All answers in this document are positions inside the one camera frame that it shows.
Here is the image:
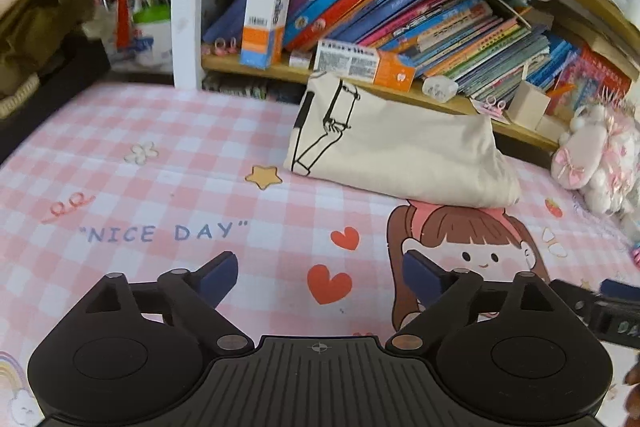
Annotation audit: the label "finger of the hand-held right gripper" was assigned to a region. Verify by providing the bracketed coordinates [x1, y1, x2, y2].
[601, 280, 640, 304]
[550, 279, 602, 324]

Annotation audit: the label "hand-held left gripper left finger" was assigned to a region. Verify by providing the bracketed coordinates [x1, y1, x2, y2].
[85, 251, 251, 353]

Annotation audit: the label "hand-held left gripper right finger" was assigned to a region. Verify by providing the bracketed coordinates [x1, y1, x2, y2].
[392, 251, 553, 352]

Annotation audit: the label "cream t-shirt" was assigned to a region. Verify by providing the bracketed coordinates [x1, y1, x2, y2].
[283, 72, 524, 209]

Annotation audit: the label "pink checkered printed blanket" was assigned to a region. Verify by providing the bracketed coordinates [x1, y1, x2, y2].
[0, 82, 640, 427]

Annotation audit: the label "pink plush bunny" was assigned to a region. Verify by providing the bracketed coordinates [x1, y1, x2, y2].
[551, 101, 640, 217]

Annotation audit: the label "small cream box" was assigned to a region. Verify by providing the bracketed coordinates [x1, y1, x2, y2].
[535, 114, 567, 140]

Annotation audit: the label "pink small scissors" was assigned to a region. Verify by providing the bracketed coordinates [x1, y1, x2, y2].
[470, 96, 507, 121]

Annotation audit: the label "cream square pen box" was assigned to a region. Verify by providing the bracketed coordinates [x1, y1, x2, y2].
[505, 80, 551, 130]

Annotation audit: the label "wooden bookshelf board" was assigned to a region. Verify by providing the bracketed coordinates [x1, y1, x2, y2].
[200, 53, 562, 154]

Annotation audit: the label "flat white orange box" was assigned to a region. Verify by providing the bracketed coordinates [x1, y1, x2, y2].
[313, 39, 417, 93]

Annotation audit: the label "white green pen holder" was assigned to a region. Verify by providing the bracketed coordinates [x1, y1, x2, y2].
[131, 3, 174, 74]

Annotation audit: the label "row of colourful books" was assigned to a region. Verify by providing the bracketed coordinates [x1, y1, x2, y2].
[202, 0, 634, 104]

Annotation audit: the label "tall white orange box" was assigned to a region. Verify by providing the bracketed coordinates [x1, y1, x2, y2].
[239, 0, 296, 69]

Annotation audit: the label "woven cream basket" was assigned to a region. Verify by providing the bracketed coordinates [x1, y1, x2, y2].
[0, 73, 41, 118]

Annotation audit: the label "red tassel ornament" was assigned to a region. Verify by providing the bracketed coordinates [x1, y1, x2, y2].
[113, 0, 134, 51]

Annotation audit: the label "olive green bag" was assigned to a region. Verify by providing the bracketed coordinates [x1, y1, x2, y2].
[0, 0, 99, 98]

